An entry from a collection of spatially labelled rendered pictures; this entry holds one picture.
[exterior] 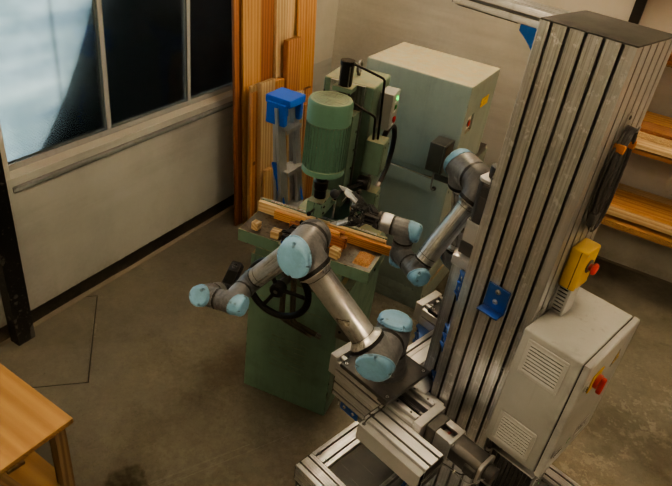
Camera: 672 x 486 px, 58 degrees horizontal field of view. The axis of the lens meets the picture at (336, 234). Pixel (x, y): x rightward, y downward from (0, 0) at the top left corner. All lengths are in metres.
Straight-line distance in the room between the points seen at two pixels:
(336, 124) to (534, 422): 1.24
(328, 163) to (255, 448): 1.33
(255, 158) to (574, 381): 2.73
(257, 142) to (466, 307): 2.31
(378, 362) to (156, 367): 1.64
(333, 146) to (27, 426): 1.47
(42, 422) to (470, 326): 1.49
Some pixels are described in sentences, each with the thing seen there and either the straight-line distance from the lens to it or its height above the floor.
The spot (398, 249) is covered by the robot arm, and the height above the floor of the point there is 1.09.
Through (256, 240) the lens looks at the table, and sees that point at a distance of 2.61.
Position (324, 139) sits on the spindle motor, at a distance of 2.36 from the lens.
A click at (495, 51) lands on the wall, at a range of 4.59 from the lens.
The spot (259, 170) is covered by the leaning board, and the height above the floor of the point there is 0.46.
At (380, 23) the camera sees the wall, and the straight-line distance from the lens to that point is 4.89.
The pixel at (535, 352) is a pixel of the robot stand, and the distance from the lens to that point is 1.86.
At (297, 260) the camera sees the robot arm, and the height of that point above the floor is 1.29.
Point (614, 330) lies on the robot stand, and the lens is 1.98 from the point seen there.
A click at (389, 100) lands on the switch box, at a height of 1.45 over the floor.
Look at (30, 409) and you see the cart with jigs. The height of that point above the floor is 0.53.
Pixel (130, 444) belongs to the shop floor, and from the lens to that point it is 2.98.
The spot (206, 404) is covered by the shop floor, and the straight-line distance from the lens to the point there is 3.10.
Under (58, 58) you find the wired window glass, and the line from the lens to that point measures 3.23.
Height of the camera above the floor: 2.33
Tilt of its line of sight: 32 degrees down
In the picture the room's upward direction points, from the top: 8 degrees clockwise
